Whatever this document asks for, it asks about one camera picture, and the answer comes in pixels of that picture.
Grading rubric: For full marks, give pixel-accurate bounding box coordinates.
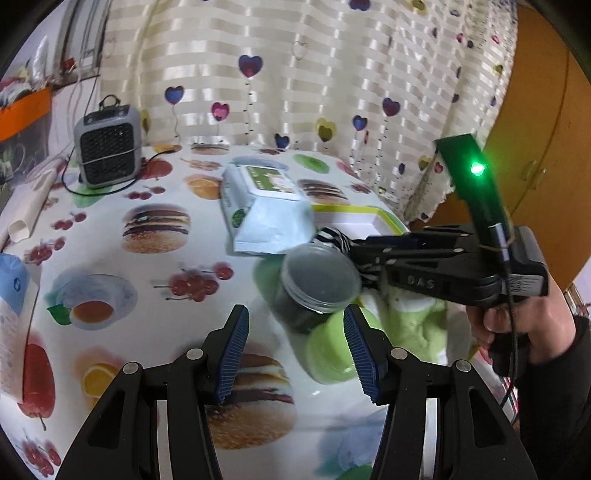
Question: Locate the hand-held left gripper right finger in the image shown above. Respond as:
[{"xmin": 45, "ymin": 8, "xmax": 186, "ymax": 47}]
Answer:
[{"xmin": 343, "ymin": 305, "xmax": 541, "ymax": 480}]

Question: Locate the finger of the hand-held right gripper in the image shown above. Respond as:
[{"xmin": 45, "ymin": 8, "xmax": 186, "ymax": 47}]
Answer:
[
  {"xmin": 353, "ymin": 252, "xmax": 463, "ymax": 290},
  {"xmin": 348, "ymin": 225, "xmax": 482, "ymax": 265}
]

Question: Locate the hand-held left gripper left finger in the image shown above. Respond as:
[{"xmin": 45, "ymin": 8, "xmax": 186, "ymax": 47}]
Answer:
[{"xmin": 55, "ymin": 304, "xmax": 251, "ymax": 480}]

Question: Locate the black white striped sock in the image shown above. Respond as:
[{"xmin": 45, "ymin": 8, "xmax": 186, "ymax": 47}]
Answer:
[{"xmin": 314, "ymin": 226, "xmax": 384, "ymax": 288}]

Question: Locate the yellow-green cardboard box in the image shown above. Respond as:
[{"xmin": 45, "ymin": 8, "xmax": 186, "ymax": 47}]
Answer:
[{"xmin": 308, "ymin": 205, "xmax": 483, "ymax": 367}]

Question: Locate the green rabbit print towel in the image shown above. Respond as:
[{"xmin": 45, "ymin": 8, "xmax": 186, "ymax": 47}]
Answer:
[{"xmin": 364, "ymin": 286, "xmax": 463, "ymax": 371}]

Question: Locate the person's right forearm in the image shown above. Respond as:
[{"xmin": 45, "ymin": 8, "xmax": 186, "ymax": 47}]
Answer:
[{"xmin": 508, "ymin": 318, "xmax": 591, "ymax": 480}]

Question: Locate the person's right hand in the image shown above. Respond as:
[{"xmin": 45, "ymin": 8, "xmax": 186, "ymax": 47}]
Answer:
[{"xmin": 466, "ymin": 290, "xmax": 579, "ymax": 366}]

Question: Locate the green cream jar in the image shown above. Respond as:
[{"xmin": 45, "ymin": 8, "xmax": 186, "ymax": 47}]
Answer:
[{"xmin": 305, "ymin": 307, "xmax": 385, "ymax": 385}]

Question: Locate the clear jar with dark contents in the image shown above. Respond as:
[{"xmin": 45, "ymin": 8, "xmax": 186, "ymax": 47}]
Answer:
[{"xmin": 270, "ymin": 244, "xmax": 362, "ymax": 335}]

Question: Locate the blue face mask pack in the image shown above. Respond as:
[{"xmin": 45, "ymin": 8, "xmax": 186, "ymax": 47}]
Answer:
[{"xmin": 219, "ymin": 164, "xmax": 315, "ymax": 256}]

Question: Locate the wooden wardrobe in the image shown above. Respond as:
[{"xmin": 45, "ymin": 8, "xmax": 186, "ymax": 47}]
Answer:
[{"xmin": 436, "ymin": 7, "xmax": 591, "ymax": 305}]

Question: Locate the heart print curtain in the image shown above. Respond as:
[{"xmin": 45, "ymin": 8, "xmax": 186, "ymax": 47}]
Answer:
[{"xmin": 99, "ymin": 0, "xmax": 519, "ymax": 223}]

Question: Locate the white blue tissue pack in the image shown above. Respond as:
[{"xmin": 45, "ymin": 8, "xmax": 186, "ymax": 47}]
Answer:
[{"xmin": 0, "ymin": 253, "xmax": 41, "ymax": 403}]

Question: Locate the grey space heater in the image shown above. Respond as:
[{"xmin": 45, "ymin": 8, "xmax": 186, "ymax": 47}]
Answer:
[{"xmin": 74, "ymin": 95, "xmax": 141, "ymax": 189}]

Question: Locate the white plastic tube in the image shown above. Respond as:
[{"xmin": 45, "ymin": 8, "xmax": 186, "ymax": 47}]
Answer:
[{"xmin": 8, "ymin": 168, "xmax": 57, "ymax": 243}]

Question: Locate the clear plastic container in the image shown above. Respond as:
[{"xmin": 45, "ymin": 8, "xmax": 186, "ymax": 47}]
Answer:
[{"xmin": 0, "ymin": 119, "xmax": 52, "ymax": 185}]

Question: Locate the orange box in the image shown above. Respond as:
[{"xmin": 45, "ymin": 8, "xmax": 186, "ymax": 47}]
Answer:
[{"xmin": 0, "ymin": 88, "xmax": 52, "ymax": 141}]

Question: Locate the pile of small packets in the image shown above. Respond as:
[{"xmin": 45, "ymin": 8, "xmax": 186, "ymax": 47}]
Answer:
[{"xmin": 0, "ymin": 36, "xmax": 51, "ymax": 112}]

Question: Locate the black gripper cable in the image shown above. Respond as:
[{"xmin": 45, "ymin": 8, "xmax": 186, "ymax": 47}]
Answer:
[{"xmin": 489, "ymin": 224, "xmax": 522, "ymax": 418}]

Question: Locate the black heater cable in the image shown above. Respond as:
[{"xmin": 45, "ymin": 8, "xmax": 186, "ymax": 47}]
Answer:
[{"xmin": 59, "ymin": 143, "xmax": 182, "ymax": 198}]

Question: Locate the window frame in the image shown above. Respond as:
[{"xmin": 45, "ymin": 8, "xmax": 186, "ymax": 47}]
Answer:
[{"xmin": 59, "ymin": 0, "xmax": 112, "ymax": 80}]

